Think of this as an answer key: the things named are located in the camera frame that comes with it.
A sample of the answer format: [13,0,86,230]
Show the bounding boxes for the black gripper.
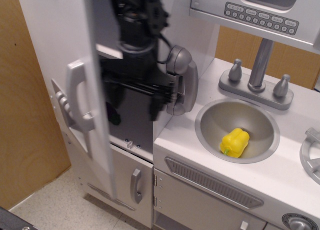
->
[101,43,177,121]

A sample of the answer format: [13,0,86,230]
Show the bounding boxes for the silver fridge door handle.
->
[66,60,95,132]

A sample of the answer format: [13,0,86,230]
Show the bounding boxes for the silver fridge door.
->
[19,0,117,199]

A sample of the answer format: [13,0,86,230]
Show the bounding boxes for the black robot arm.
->
[100,0,174,121]

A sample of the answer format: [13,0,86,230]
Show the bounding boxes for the silver ice dispenser panel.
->
[51,79,92,158]

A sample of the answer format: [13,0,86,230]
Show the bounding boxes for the silver lower freezer door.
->
[60,132,154,228]

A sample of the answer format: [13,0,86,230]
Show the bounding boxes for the round metal sink bowl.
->
[195,99,280,164]

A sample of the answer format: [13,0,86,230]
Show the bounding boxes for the grey oven vent panel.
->
[164,157,264,209]

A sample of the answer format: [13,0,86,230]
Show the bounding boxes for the grey toy faucet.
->
[218,38,294,110]

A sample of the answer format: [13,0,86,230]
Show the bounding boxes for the silver oven door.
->
[153,169,267,229]

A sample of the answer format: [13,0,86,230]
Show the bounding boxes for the yellow toy bell pepper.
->
[219,128,250,158]

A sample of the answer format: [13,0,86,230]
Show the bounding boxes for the brown wooden board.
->
[0,0,71,209]

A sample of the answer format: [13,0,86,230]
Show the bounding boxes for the silver toy microwave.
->
[190,0,320,54]

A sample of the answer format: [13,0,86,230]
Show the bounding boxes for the black case corner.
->
[0,207,38,230]

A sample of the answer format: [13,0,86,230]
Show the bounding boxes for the grey oven control knob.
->
[282,213,319,230]

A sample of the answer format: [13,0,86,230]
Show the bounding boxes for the grey toy wall phone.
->
[166,45,199,115]

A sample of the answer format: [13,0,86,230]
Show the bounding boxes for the silver freezer door handle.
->
[130,168,142,204]

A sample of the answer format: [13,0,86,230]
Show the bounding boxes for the grey stove burner ring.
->
[299,127,320,185]

